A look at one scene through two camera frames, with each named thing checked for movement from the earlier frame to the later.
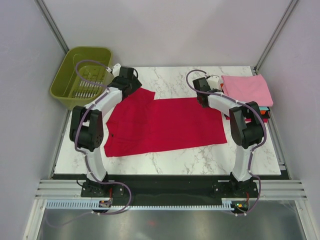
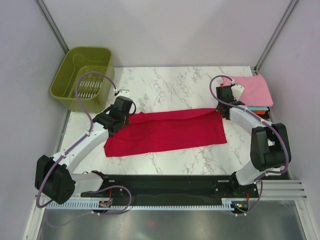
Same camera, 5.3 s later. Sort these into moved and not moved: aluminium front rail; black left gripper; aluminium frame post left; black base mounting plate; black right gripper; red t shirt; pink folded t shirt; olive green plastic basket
Moved: black right gripper; red t shirt; black left gripper
Not moved: pink folded t shirt; aluminium front rail; olive green plastic basket; black base mounting plate; aluminium frame post left
